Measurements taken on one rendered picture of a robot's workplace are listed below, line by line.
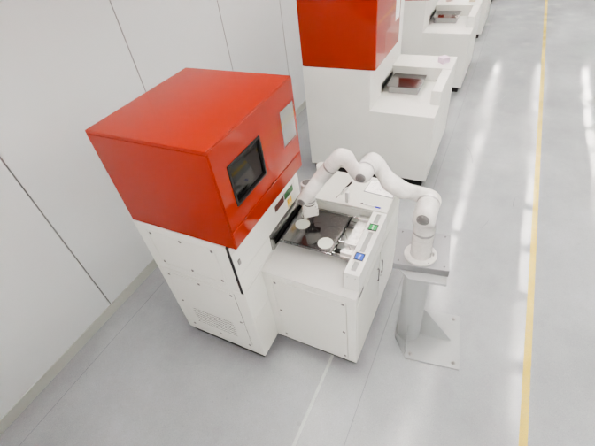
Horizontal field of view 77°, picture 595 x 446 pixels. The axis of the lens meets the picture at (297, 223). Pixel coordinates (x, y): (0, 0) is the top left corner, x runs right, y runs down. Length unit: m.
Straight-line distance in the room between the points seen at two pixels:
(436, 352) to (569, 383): 0.82
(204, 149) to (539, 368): 2.58
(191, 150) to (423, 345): 2.15
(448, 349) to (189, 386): 1.88
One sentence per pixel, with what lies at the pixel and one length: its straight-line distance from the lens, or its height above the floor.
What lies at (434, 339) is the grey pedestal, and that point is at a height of 0.01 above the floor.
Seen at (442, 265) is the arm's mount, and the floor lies 0.87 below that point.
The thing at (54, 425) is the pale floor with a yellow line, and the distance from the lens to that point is 3.43.
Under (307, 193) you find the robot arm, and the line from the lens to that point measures 2.23.
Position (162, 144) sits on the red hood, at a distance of 1.79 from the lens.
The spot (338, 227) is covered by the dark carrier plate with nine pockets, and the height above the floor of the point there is 0.90.
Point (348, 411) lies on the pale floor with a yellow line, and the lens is 2.79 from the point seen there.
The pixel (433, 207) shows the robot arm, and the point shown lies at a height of 1.28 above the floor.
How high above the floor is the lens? 2.61
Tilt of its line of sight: 42 degrees down
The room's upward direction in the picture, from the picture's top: 9 degrees counter-clockwise
